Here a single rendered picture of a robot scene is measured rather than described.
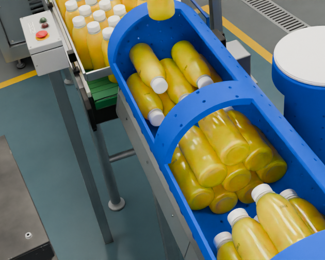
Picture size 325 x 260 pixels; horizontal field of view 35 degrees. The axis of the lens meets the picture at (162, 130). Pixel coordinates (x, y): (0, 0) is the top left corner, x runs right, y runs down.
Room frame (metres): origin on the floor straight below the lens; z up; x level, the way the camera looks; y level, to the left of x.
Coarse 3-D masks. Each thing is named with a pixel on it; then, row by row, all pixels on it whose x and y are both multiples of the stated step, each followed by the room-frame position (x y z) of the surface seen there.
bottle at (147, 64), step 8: (136, 48) 1.18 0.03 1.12; (144, 48) 1.18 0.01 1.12; (136, 56) 1.16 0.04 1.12; (144, 56) 1.14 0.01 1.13; (152, 56) 1.14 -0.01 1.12; (136, 64) 1.13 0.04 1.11; (144, 64) 1.11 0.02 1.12; (152, 64) 1.09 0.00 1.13; (160, 64) 1.10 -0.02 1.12; (144, 72) 1.08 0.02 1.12; (152, 72) 1.07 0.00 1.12; (160, 72) 1.07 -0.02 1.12; (144, 80) 1.07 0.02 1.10; (152, 80) 1.05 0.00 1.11; (152, 88) 1.05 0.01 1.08
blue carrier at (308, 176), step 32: (128, 32) 1.21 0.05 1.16; (160, 32) 1.23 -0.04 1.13; (192, 32) 1.25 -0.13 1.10; (128, 64) 1.20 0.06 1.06; (224, 64) 0.92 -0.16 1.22; (128, 96) 1.00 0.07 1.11; (192, 96) 0.82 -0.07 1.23; (224, 96) 0.79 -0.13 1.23; (256, 96) 0.80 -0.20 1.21; (160, 128) 0.81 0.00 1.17; (288, 128) 0.71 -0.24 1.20; (160, 160) 0.77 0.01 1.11; (288, 160) 0.76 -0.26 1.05; (320, 160) 0.64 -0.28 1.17; (320, 192) 0.65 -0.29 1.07; (192, 224) 0.59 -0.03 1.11; (224, 224) 0.69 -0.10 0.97; (288, 256) 0.42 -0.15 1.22; (320, 256) 0.41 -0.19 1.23
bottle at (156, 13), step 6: (150, 0) 1.11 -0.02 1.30; (156, 0) 1.10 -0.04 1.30; (162, 0) 1.10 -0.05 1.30; (168, 0) 1.10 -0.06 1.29; (150, 6) 1.11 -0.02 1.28; (156, 6) 1.10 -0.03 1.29; (162, 6) 1.10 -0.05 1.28; (168, 6) 1.10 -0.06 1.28; (174, 6) 1.13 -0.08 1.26; (150, 12) 1.11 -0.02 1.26; (156, 12) 1.10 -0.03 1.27; (162, 12) 1.10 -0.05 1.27; (168, 12) 1.10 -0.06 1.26; (174, 12) 1.12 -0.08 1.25; (156, 18) 1.10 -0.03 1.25; (162, 18) 1.10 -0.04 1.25; (168, 18) 1.10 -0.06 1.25
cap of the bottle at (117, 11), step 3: (114, 6) 1.52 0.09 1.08; (117, 6) 1.52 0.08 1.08; (120, 6) 1.51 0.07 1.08; (123, 6) 1.51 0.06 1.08; (114, 9) 1.50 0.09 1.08; (117, 9) 1.49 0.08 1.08; (120, 9) 1.49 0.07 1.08; (123, 9) 1.49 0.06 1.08; (114, 12) 1.50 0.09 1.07; (117, 12) 1.49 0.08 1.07; (120, 12) 1.49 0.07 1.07; (123, 12) 1.49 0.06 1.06
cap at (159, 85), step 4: (156, 80) 1.04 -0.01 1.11; (160, 80) 1.04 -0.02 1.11; (164, 80) 1.04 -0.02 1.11; (152, 84) 1.05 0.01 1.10; (156, 84) 1.03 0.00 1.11; (160, 84) 1.04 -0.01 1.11; (164, 84) 1.04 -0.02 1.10; (156, 88) 1.03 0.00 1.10; (160, 88) 1.04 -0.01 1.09; (164, 88) 1.04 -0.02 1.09; (156, 92) 1.03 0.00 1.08; (160, 92) 1.03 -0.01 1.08
